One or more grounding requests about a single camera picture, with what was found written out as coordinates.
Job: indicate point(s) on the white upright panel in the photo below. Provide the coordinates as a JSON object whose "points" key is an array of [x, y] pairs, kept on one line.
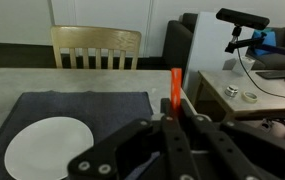
{"points": [[208, 50]]}

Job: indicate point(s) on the light side table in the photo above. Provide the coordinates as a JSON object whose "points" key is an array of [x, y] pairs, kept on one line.
{"points": [[268, 90]]}

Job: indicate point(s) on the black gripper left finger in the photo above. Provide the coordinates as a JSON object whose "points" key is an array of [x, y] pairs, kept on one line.
{"points": [[115, 150]]}

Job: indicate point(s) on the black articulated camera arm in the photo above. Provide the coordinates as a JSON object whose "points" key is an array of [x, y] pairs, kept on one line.
{"points": [[248, 43]]}

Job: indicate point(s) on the dark grey sofa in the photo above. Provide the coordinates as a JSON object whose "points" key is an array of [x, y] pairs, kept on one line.
{"points": [[177, 40]]}

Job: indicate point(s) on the small metal cylinder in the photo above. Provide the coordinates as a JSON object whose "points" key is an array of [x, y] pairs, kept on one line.
{"points": [[231, 90]]}

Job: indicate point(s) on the red drinking straw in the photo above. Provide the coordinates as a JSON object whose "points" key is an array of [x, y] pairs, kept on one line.
{"points": [[176, 86]]}

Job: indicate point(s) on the black flat tablet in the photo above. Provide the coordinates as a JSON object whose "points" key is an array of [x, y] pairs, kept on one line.
{"points": [[275, 74]]}

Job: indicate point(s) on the large white plate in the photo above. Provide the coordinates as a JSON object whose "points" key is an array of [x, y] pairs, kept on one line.
{"points": [[48, 146]]}

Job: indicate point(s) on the light wooden chair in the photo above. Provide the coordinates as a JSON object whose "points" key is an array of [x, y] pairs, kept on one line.
{"points": [[95, 36]]}

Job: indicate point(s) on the large dark grey placemat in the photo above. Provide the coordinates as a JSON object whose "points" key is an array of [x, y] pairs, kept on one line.
{"points": [[98, 106]]}

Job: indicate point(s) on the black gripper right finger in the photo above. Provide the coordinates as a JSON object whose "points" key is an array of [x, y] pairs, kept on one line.
{"points": [[248, 146]]}

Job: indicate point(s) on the black bar camera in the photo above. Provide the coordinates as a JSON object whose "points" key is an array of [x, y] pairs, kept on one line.
{"points": [[242, 18]]}

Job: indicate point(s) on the beige tape roll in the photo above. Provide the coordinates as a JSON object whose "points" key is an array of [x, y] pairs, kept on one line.
{"points": [[249, 97]]}

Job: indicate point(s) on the small white box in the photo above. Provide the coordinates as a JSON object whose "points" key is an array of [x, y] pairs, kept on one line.
{"points": [[243, 66]]}

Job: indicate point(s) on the blue cushion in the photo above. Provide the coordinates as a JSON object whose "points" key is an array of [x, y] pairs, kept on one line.
{"points": [[269, 38]]}

